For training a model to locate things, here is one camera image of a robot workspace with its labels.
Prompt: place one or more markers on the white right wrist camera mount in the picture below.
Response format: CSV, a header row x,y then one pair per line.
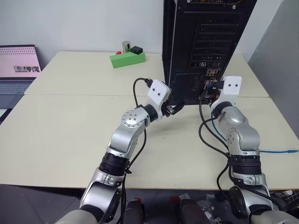
x,y
231,86

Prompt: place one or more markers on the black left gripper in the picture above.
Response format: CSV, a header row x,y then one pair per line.
x,y
167,109

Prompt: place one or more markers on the silver metal cylinder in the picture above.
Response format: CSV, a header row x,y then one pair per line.
x,y
126,46

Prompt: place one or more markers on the black computer tower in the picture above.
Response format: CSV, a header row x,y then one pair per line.
x,y
201,46

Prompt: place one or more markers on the dark rounded shape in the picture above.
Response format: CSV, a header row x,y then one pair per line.
x,y
135,211
190,210

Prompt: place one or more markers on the black grid mat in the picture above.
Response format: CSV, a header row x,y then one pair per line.
x,y
290,197

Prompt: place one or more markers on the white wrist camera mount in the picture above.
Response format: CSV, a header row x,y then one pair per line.
x,y
158,91
231,86

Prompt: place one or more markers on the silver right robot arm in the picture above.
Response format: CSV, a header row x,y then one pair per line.
x,y
240,137

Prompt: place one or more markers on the green rectangular block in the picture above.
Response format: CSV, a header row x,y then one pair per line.
x,y
127,60

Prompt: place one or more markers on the clear plastic bags of parts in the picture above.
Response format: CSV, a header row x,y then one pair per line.
x,y
208,203

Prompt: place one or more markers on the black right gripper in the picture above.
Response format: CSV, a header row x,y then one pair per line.
x,y
214,94

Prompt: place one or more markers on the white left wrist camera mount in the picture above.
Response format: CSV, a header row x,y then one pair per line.
x,y
158,91

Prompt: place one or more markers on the grey partition panel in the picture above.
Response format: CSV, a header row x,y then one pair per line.
x,y
278,70

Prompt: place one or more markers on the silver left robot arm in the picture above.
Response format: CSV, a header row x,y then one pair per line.
x,y
130,135

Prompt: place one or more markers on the laptop with pink screen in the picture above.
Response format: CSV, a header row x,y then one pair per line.
x,y
18,63

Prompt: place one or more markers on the small black box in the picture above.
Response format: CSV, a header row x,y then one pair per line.
x,y
137,50

